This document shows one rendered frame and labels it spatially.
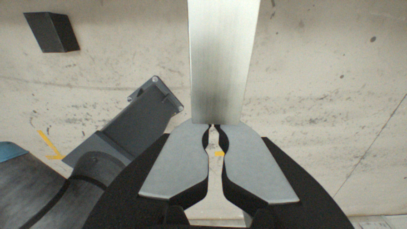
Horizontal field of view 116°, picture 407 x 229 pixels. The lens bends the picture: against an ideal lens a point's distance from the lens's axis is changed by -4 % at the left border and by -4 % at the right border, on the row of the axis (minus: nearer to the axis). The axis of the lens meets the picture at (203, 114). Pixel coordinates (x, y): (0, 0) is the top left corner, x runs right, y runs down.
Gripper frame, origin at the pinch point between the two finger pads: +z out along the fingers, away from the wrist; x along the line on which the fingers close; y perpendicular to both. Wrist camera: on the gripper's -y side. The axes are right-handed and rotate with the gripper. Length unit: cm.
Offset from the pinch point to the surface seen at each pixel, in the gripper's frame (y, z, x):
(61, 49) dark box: 1, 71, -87
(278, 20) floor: -14, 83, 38
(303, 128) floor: 59, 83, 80
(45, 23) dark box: -12, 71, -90
